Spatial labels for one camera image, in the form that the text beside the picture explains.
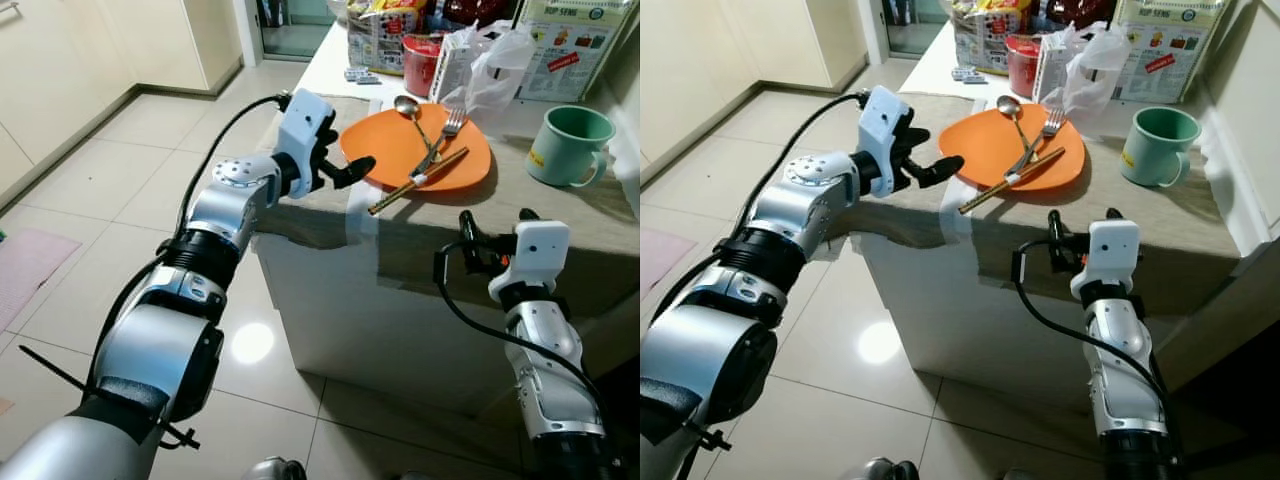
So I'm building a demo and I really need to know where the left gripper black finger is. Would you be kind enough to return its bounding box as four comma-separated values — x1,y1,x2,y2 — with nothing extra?
335,156,379,192
917,155,967,192

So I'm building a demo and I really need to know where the brown chopstick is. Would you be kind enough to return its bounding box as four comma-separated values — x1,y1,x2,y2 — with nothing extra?
368,147,469,214
962,151,1068,216
958,147,1065,212
372,151,472,217

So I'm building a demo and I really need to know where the beige table cloth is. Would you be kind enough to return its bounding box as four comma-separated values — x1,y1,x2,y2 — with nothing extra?
254,94,641,323
850,94,1247,323

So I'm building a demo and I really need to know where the orange plate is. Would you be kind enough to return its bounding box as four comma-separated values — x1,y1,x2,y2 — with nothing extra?
938,102,1087,194
340,102,494,194

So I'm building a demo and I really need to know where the green mug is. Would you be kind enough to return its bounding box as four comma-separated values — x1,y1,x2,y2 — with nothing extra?
1119,106,1202,189
525,104,617,190

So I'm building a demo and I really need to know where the metal spoon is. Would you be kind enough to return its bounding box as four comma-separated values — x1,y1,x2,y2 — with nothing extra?
996,95,1037,161
393,95,441,161

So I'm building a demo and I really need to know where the metal fork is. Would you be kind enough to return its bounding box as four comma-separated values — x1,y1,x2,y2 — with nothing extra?
408,108,469,183
1003,108,1067,183

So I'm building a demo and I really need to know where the red plastic container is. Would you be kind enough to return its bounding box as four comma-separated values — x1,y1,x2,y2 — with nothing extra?
401,34,447,99
1004,34,1047,99

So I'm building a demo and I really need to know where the pink floor mat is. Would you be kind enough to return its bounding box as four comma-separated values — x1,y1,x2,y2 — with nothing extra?
640,227,673,298
0,227,82,333

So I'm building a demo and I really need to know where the glass door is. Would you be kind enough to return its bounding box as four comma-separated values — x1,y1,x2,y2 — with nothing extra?
880,0,947,57
255,0,338,61

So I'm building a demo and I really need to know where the colourful snack package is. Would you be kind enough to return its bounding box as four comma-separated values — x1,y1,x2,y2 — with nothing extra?
346,0,433,77
950,0,1033,75

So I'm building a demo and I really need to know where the white table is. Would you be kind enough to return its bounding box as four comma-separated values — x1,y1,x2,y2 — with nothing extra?
254,20,641,426
850,20,1263,406

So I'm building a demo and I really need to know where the clear plastic bag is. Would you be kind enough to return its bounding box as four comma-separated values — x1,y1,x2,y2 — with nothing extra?
1035,22,1133,127
438,20,538,127

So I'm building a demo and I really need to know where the printed cardboard box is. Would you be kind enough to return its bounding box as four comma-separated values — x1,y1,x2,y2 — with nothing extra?
1108,0,1233,104
513,0,638,104

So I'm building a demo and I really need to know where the dark red bag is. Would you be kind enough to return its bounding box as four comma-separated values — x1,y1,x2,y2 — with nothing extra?
1035,0,1117,29
430,0,513,31

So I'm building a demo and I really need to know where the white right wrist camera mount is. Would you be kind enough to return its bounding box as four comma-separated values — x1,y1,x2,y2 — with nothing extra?
489,220,572,303
1072,220,1142,303

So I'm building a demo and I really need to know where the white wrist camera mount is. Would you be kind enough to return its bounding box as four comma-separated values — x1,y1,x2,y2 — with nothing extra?
1072,220,1142,303
274,88,337,173
857,85,914,171
489,220,572,303

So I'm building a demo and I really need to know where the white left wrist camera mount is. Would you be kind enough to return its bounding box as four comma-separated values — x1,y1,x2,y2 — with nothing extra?
274,88,337,173
857,85,914,171

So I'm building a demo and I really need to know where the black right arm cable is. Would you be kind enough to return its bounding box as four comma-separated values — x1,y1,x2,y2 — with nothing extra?
432,240,606,411
1010,238,1181,421

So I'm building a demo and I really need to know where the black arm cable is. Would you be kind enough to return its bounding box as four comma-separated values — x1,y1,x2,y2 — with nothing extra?
85,90,293,391
1010,238,1181,421
660,90,871,331
432,240,606,411

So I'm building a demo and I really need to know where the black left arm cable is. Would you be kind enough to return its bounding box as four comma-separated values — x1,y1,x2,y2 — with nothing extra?
660,90,871,331
85,90,293,391

